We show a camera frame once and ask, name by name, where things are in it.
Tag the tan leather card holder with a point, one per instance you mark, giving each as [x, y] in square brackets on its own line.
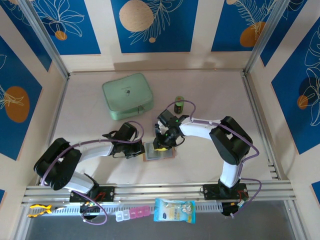
[165, 156]

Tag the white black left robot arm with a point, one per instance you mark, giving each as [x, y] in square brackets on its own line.
[97, 151]

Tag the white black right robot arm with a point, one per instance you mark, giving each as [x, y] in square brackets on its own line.
[197, 128]

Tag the green black cylindrical battery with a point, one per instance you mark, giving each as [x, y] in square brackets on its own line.
[179, 105]

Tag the mint green zip pouch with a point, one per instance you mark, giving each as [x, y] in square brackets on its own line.
[125, 95]

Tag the blue snack packet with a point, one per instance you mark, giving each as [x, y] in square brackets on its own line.
[175, 210]

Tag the pink white pill organizer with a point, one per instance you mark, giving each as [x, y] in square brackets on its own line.
[132, 213]

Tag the aluminium mounting rail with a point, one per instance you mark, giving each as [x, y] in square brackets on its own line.
[160, 191]

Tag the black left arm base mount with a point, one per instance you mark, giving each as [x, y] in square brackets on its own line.
[107, 193]

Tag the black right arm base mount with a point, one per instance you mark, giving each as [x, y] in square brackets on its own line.
[212, 192]

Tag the aluminium table edge rail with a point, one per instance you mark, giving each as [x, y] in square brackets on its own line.
[59, 107]
[253, 100]

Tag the aluminium frame post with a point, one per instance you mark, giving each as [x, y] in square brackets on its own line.
[45, 37]
[266, 37]

